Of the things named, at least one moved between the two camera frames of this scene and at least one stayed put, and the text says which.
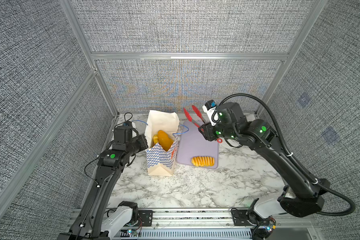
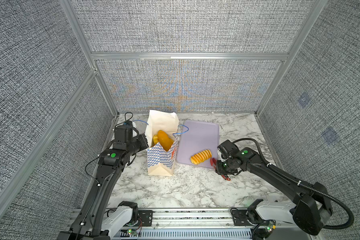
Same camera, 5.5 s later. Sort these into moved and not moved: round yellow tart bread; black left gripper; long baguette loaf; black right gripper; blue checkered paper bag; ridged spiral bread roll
Moved: ridged spiral bread roll; black right gripper
Not moved: black left gripper; round yellow tart bread; blue checkered paper bag; long baguette loaf
